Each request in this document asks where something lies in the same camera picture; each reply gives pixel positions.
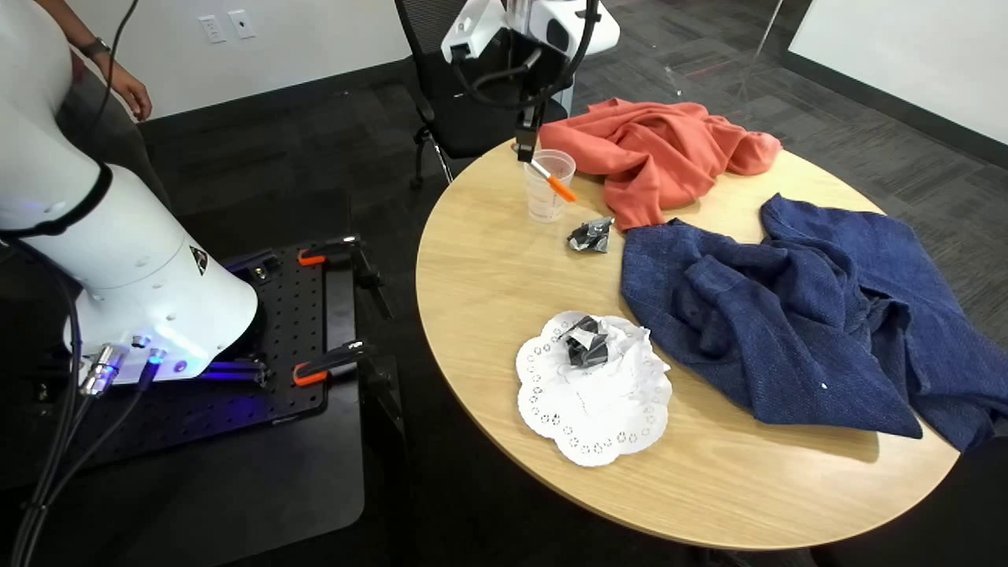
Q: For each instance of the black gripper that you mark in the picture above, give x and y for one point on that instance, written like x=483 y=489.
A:
x=539 y=68

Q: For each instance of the orange and grey marker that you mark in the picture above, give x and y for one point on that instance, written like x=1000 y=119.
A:
x=559 y=190

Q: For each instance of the bystander forearm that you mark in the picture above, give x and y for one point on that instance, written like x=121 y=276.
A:
x=76 y=24

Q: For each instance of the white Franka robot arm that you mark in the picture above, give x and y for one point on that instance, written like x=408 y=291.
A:
x=115 y=253

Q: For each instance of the clear plastic measuring cup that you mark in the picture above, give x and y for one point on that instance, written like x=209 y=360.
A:
x=544 y=202

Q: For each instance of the bystander bare hand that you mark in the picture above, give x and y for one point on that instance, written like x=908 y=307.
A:
x=129 y=89

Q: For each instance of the black mesh office chair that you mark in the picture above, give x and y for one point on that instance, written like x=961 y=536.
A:
x=462 y=106

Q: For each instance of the black binder clip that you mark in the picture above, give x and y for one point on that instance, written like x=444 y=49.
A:
x=587 y=342
x=591 y=238

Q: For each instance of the orange cloth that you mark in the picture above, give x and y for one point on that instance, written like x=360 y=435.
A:
x=649 y=151

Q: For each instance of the black orange bar clamp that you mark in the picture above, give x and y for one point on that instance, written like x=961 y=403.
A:
x=326 y=253
x=327 y=363

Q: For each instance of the white paper doily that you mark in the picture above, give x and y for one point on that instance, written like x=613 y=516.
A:
x=594 y=413

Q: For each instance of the blue cloth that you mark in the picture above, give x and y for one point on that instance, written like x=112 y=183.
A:
x=799 y=302

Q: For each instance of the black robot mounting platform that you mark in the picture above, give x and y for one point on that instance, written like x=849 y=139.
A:
x=209 y=473

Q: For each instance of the white wall outlet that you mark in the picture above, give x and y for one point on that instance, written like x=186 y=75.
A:
x=243 y=24
x=215 y=27

